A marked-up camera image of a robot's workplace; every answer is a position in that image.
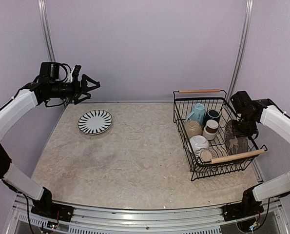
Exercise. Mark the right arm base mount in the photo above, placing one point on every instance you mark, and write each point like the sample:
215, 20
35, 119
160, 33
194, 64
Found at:
239, 211

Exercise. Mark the dark green mug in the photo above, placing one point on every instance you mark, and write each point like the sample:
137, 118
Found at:
211, 114

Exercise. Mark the near wooden rack handle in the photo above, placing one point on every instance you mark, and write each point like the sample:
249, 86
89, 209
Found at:
237, 156

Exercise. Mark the beige ceramic bowl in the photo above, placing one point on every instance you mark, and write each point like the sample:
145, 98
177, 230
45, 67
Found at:
193, 128

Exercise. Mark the striped small bowl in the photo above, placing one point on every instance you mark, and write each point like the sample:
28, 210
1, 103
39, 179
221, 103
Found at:
202, 160

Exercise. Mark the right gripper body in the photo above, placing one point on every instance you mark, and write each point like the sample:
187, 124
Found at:
245, 127

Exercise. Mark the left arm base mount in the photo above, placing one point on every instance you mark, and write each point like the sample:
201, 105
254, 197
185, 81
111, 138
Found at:
57, 211

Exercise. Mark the grey deer pattern plate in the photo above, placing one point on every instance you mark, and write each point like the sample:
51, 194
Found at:
234, 144

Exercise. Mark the white and brown cup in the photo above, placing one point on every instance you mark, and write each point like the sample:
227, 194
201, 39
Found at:
210, 129

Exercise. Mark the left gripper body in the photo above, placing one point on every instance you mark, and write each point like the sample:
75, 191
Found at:
76, 90

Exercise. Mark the aluminium front rail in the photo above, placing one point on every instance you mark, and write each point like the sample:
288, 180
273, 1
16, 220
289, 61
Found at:
93, 220

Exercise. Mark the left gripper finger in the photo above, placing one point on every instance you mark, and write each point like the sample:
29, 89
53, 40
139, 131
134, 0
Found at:
88, 84
81, 96

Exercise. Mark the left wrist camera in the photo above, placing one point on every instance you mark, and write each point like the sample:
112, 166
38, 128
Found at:
74, 73

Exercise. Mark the aluminium corner post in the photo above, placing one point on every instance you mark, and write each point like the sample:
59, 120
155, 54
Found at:
241, 48
46, 30

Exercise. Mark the white ceramic bowl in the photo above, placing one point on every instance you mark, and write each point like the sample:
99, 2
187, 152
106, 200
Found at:
197, 142

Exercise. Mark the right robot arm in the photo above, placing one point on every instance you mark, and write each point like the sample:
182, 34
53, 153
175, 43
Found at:
265, 112

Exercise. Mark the black white striped plate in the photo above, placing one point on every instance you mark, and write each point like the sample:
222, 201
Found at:
95, 122

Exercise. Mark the wooden rack handle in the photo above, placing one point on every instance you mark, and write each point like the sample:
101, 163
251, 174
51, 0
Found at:
199, 91
237, 156

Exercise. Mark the right aluminium corner post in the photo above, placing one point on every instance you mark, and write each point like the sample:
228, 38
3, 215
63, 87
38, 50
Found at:
241, 48

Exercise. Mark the left aluminium corner post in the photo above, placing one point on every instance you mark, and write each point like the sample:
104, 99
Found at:
46, 30

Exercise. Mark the far wooden rack handle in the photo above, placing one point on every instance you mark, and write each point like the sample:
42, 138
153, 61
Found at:
199, 91

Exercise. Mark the light blue mug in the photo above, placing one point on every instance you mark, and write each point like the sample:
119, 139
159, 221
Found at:
197, 113

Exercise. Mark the black wire dish rack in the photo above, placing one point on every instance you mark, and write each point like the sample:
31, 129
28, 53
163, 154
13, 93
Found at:
182, 106

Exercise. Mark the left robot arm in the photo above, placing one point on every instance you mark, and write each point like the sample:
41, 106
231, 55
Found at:
55, 80

